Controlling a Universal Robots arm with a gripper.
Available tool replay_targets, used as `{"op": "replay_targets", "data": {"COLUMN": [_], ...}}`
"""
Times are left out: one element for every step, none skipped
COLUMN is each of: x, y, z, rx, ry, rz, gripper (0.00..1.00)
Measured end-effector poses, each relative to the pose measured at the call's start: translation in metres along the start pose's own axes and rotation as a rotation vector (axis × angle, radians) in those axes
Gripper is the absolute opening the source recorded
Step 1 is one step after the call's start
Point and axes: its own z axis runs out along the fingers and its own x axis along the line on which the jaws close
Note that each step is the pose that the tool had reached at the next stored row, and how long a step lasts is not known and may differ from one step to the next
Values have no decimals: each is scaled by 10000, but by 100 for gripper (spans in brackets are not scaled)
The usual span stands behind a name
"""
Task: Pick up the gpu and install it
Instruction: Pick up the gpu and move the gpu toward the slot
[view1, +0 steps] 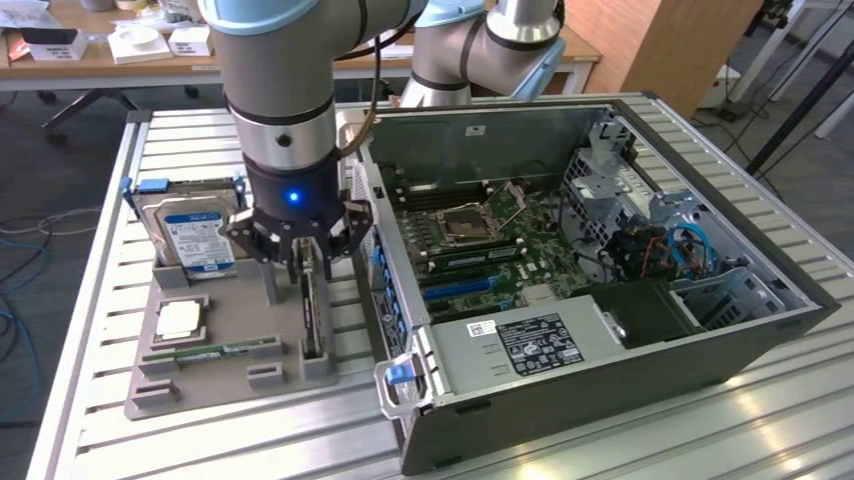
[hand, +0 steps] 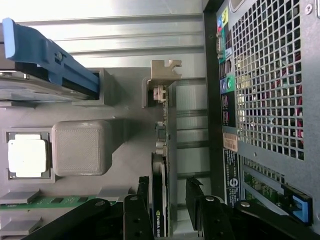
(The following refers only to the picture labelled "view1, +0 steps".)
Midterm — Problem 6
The wooden cabinet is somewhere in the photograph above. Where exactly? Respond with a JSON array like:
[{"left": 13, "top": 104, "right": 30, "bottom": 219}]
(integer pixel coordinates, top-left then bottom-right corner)
[{"left": 560, "top": 0, "right": 768, "bottom": 109}]

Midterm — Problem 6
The black and grey PC case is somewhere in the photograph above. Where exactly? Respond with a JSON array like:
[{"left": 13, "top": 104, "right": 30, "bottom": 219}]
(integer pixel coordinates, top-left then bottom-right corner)
[{"left": 333, "top": 89, "right": 844, "bottom": 476}]

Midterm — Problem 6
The CPU socket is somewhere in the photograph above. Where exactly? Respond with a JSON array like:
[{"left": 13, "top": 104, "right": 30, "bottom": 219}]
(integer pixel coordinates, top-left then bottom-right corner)
[{"left": 434, "top": 205, "right": 502, "bottom": 247}]

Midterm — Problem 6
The green graphics card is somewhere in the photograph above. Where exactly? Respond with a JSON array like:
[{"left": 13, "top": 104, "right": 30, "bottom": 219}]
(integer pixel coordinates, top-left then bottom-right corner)
[{"left": 296, "top": 237, "right": 330, "bottom": 362}]

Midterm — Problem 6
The silver chipset heatsink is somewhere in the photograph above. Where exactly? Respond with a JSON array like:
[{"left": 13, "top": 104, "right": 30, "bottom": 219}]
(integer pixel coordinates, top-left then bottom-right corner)
[{"left": 522, "top": 285, "right": 564, "bottom": 307}]

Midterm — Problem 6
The long black expansion slot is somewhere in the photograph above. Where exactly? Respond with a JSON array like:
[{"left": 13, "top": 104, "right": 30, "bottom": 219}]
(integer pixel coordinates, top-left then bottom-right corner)
[{"left": 424, "top": 266, "right": 504, "bottom": 287}]

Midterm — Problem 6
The black RAM slot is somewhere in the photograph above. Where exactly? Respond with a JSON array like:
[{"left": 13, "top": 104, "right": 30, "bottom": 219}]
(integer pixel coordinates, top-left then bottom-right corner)
[
  {"left": 398, "top": 179, "right": 488, "bottom": 193},
  {"left": 397, "top": 173, "right": 484, "bottom": 186},
  {"left": 404, "top": 195, "right": 494, "bottom": 210},
  {"left": 401, "top": 187, "right": 490, "bottom": 201}
]

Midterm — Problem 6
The blue floor cable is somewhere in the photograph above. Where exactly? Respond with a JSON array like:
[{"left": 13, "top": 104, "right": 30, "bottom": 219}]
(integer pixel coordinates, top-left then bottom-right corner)
[{"left": 0, "top": 238, "right": 54, "bottom": 426}]

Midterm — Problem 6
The blue case latch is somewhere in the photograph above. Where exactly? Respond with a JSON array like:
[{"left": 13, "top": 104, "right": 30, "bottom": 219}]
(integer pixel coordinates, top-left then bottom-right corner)
[{"left": 385, "top": 364, "right": 421, "bottom": 387}]

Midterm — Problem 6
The white paper stack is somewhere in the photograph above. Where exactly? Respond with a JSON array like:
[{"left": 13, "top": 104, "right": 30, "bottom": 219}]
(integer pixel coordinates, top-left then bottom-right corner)
[{"left": 0, "top": 0, "right": 54, "bottom": 30}]

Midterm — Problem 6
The hard disk with blue label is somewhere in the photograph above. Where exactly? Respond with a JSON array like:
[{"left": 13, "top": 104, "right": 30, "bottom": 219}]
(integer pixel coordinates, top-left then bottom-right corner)
[{"left": 139, "top": 195, "right": 241, "bottom": 281}]

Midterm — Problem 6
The white box with round hole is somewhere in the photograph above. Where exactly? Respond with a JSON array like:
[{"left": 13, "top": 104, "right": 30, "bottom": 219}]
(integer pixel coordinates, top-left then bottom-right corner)
[{"left": 106, "top": 23, "right": 170, "bottom": 66}]

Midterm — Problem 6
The red wire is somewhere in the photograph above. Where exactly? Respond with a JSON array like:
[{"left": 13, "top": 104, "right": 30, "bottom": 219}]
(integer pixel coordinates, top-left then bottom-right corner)
[{"left": 637, "top": 234, "right": 672, "bottom": 281}]

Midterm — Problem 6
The green RAM stick in slot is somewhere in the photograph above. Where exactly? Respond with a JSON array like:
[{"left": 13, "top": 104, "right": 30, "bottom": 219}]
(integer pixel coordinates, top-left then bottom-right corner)
[{"left": 432, "top": 244, "right": 528, "bottom": 270}]

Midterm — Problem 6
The silver CPU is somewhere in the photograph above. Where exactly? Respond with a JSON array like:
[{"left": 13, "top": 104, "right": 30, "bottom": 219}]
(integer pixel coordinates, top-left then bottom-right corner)
[{"left": 155, "top": 301, "right": 206, "bottom": 342}]

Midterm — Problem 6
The metal socket cover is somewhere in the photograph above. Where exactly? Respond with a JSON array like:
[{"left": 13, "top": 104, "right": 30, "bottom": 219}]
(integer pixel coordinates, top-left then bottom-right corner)
[{"left": 485, "top": 178, "right": 533, "bottom": 222}]

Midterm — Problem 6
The black wire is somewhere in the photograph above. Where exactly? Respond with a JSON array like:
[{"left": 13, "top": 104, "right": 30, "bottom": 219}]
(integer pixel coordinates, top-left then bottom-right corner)
[{"left": 557, "top": 192, "right": 626, "bottom": 282}]

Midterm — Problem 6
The white floor box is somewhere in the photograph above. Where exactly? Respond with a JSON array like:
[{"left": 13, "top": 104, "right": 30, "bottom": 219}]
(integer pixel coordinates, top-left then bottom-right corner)
[{"left": 693, "top": 63, "right": 744, "bottom": 115}]

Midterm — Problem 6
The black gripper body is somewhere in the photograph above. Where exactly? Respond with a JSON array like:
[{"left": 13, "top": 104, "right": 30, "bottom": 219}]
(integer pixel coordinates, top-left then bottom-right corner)
[{"left": 243, "top": 158, "right": 350, "bottom": 237}]

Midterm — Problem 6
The blue wire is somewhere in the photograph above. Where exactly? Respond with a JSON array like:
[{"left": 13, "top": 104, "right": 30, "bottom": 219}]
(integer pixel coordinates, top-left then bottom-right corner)
[{"left": 669, "top": 223, "right": 721, "bottom": 282}]

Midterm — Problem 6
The grey power supply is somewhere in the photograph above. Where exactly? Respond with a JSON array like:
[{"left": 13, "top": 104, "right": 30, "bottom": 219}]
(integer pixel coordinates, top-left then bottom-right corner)
[{"left": 426, "top": 293, "right": 633, "bottom": 401}]

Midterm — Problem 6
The black labelled panel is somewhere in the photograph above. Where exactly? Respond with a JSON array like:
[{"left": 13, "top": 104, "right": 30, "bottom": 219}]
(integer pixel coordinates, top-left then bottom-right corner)
[{"left": 372, "top": 288, "right": 402, "bottom": 352}]

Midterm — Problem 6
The white box with black label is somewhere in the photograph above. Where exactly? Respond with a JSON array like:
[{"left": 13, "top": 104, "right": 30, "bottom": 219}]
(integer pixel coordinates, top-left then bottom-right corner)
[{"left": 23, "top": 27, "right": 90, "bottom": 62}]

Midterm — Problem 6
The black connector bundle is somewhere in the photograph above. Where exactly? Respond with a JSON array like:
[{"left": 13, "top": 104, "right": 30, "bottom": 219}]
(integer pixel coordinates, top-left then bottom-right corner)
[{"left": 608, "top": 223, "right": 656, "bottom": 275}]

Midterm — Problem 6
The blue disk carrier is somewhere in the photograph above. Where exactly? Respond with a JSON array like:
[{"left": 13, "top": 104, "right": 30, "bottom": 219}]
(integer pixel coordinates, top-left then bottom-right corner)
[{"left": 122, "top": 174, "right": 254, "bottom": 226}]

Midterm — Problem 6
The grey metal disk bay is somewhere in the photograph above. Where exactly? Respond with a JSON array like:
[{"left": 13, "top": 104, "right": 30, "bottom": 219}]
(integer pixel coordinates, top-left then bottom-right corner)
[{"left": 666, "top": 264, "right": 789, "bottom": 337}]

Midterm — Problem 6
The blue expansion slot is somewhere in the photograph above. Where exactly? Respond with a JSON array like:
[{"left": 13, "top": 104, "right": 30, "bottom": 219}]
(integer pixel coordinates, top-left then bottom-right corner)
[{"left": 421, "top": 277, "right": 504, "bottom": 302}]

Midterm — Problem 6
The white framed desk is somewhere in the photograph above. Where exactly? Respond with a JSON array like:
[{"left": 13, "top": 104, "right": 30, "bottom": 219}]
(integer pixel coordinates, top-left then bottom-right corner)
[{"left": 731, "top": 0, "right": 854, "bottom": 104}]

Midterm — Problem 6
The small white box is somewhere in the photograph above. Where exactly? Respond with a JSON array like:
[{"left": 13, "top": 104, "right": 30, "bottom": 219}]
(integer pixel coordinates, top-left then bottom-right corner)
[{"left": 166, "top": 27, "right": 217, "bottom": 58}]

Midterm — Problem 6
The perforated metal drive cage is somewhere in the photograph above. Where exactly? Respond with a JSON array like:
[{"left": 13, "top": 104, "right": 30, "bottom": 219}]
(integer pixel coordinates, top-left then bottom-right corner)
[{"left": 564, "top": 107, "right": 653, "bottom": 241}]

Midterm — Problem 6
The green motherboard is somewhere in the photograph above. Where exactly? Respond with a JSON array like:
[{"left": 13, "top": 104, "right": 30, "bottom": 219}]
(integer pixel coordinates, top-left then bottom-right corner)
[{"left": 377, "top": 167, "right": 596, "bottom": 314}]

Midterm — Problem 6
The black chair base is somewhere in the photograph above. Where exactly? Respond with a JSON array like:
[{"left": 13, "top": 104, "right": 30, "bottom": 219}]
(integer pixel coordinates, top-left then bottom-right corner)
[{"left": 37, "top": 84, "right": 203, "bottom": 147}]

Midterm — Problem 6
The loose green RAM stick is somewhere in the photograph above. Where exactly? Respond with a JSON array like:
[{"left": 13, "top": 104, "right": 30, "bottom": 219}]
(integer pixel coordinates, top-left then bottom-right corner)
[{"left": 143, "top": 337, "right": 281, "bottom": 362}]

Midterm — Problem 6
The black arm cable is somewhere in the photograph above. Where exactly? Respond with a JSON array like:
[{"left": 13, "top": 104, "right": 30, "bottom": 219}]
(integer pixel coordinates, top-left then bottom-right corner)
[{"left": 332, "top": 27, "right": 389, "bottom": 162}]

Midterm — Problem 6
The grey parts rack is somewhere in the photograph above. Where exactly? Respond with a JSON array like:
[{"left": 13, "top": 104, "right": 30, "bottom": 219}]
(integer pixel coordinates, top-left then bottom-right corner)
[{"left": 123, "top": 209, "right": 344, "bottom": 422}]

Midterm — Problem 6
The white floor cable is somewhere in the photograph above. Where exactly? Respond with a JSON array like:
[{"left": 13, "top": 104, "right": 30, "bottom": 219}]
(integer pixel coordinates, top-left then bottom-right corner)
[{"left": 0, "top": 205, "right": 103, "bottom": 237}]

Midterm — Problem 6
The black stand pole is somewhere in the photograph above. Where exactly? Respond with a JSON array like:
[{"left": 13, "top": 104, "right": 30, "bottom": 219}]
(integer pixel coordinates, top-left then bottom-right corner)
[{"left": 745, "top": 47, "right": 854, "bottom": 176}]

